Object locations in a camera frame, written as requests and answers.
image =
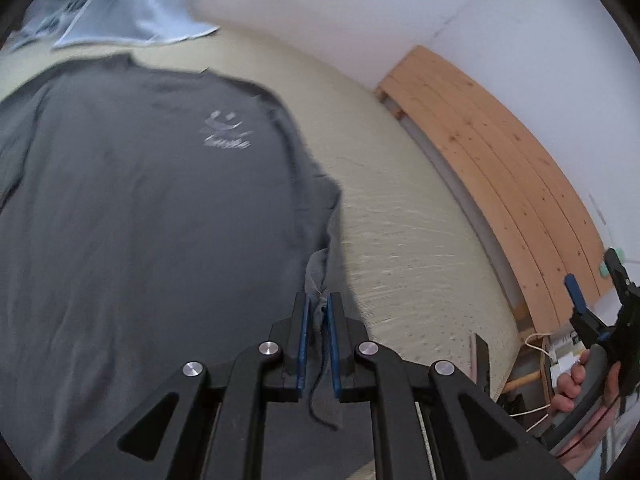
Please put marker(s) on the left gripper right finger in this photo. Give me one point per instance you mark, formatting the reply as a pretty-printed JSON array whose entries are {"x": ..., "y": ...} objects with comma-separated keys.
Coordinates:
[{"x": 428, "y": 421}]

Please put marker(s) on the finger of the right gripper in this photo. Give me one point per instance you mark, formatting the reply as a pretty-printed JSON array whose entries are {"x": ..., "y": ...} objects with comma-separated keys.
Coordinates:
[{"x": 575, "y": 293}]

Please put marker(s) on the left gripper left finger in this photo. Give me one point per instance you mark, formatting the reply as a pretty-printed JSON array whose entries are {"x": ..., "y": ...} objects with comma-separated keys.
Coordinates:
[{"x": 207, "y": 422}]

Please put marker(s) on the dark grey smile sweatshirt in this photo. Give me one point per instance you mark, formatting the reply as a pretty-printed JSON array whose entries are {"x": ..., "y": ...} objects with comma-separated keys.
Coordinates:
[{"x": 149, "y": 218}]

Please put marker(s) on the person right hand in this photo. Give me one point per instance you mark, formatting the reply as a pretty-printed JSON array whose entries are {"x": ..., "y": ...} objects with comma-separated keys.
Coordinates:
[{"x": 580, "y": 449}]

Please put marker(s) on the wooden headboard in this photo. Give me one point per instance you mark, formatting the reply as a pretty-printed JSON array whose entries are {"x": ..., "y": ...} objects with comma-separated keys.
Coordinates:
[{"x": 541, "y": 225}]

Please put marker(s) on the light blue blanket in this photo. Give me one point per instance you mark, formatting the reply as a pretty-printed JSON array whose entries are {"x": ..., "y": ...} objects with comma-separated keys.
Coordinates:
[{"x": 137, "y": 23}]

